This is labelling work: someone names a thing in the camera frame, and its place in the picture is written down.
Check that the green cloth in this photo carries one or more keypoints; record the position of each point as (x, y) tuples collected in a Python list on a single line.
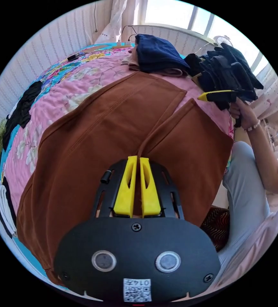
[(0, 139)]

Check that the black garment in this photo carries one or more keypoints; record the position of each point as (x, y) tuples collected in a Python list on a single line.
[(21, 110)]

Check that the black phone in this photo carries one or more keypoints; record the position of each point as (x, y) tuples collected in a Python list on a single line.
[(73, 57)]

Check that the pile of black clothes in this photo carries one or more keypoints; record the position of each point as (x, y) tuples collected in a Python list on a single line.
[(228, 69)]

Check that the person's right forearm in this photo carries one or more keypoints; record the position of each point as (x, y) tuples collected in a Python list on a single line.
[(271, 158)]

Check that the window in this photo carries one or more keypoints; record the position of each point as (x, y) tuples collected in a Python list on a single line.
[(177, 14)]

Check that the white curtain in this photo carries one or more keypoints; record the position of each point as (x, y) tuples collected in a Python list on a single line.
[(119, 19)]

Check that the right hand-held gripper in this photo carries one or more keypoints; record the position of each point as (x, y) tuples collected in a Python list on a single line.
[(246, 96)]

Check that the white fan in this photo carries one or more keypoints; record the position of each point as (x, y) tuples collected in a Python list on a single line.
[(222, 40)]

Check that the black and white folded clothes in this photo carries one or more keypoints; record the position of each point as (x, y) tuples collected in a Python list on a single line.
[(3, 203)]

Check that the dark patterned cushion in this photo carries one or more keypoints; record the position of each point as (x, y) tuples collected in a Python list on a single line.
[(217, 227)]

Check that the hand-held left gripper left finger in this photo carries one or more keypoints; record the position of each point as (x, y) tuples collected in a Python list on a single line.
[(125, 192)]

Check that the person's right hand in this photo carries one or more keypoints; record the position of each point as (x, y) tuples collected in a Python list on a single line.
[(243, 112)]

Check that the dark brown long pants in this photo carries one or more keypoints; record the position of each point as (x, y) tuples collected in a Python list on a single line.
[(100, 134)]

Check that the person's body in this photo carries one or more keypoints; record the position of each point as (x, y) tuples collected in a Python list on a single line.
[(244, 192)]

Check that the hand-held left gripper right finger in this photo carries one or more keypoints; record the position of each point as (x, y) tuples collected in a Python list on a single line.
[(150, 194)]

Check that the bed with floral quilt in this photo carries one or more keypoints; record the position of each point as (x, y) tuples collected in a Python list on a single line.
[(64, 86)]

